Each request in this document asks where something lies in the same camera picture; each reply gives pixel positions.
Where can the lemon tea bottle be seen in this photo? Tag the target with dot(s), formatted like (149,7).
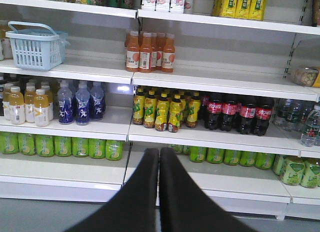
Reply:
(175,110)
(162,109)
(138,107)

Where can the blue sports drink bottle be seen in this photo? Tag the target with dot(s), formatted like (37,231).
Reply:
(82,97)
(64,98)
(97,101)

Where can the cola bottle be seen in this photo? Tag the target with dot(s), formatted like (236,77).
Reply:
(263,114)
(247,113)
(213,111)
(229,109)

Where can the lemon tea bottle front middle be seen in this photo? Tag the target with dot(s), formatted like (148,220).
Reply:
(162,109)

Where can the white peach drink bottle middle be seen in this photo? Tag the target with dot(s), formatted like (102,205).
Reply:
(162,5)

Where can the blue sports drink bottle middle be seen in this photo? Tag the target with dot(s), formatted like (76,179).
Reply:
(82,97)

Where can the lemon tea bottle front right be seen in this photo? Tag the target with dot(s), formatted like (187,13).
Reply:
(175,110)

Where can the yellow vitamin drink bottle left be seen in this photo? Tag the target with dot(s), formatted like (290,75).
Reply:
(16,106)

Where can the yellow vitamin drink bottle right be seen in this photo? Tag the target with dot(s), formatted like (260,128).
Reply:
(41,108)

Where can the yellow vitamin drink bottle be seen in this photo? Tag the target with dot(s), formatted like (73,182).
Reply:
(30,92)
(41,108)
(16,106)

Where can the cola bottle far left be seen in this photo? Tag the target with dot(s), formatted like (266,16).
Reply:
(213,111)

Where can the orange juice bottle right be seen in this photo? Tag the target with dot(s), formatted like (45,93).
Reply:
(168,55)

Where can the cola bottle far right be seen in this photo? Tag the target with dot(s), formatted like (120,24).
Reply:
(263,114)

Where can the lemon tea bottle front left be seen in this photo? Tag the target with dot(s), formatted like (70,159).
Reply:
(138,107)

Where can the white store shelving unit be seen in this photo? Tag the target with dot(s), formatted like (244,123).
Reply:
(213,54)

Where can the orange juice bottle front middle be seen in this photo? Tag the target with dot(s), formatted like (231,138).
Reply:
(145,53)

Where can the orange juice bottle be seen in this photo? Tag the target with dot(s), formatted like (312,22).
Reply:
(168,55)
(145,53)
(133,52)

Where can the light blue plastic basket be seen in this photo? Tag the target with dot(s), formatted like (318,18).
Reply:
(36,46)

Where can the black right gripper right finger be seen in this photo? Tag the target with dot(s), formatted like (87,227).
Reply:
(184,207)

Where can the white peach drink bottle left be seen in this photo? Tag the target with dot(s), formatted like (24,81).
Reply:
(148,5)

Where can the blue sports drink bottle left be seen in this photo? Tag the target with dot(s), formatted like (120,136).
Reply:
(64,98)

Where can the white peach drink bottle right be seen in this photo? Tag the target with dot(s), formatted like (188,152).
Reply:
(177,6)

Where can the white peach drink bottle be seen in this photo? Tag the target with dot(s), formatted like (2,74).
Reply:
(177,6)
(162,5)
(148,5)

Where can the blue sports drink bottle right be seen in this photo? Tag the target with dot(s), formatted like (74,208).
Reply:
(97,101)

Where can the orange juice bottle front left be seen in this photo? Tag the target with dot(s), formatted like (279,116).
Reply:
(133,52)

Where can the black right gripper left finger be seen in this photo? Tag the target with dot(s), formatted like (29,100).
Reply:
(133,207)

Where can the yellow vitamin drink bottle middle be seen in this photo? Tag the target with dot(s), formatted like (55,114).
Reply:
(30,92)

